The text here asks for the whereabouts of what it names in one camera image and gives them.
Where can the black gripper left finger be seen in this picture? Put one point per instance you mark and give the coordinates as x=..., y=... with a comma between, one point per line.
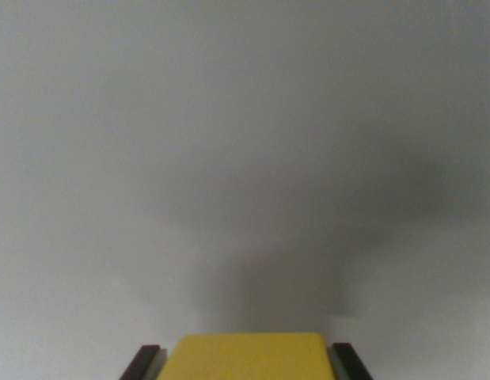
x=143, y=366

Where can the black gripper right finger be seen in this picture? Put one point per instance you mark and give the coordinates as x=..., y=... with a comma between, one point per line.
x=349, y=364

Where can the yellow cube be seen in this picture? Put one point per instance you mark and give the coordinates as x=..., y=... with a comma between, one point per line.
x=248, y=356

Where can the grey plastic bin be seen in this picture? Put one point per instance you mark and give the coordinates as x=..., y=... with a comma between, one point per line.
x=229, y=138

